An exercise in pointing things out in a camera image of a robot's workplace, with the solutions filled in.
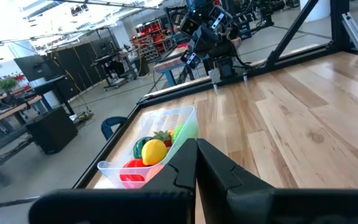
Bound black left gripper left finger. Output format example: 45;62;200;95
28;138;198;224

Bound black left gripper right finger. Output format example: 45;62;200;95
196;138;358;224

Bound yellow toy lemon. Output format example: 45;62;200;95
140;139;168;166

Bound red toy strawberry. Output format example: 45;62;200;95
152;130;173;148

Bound green pointed toy fruit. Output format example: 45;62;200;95
171;123;186;144

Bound red toy fruit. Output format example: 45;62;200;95
119;158;149;190

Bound dark green striped toy melon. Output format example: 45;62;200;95
132;136;154;159

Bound clear plastic tupperware container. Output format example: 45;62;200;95
97;105;200;190

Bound workbench with blue steel legs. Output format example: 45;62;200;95
152;43;217;88

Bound black background robot rig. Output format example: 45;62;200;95
228;0;295;32

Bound shelf with red bins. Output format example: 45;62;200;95
131;18;169;62

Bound blue rounded chair back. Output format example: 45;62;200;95
100;116;129;141

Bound black equipment cart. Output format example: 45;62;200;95
90;49;142;91

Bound black floor cabinet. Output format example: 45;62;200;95
25;106;79;156

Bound black partition panels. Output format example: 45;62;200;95
13;36;121;97

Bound black standing desk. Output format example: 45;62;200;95
32;74;77;116

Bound wooden desk grey legs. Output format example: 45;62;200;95
0;95;43;187

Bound small green background plant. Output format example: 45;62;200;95
0;77;18;93

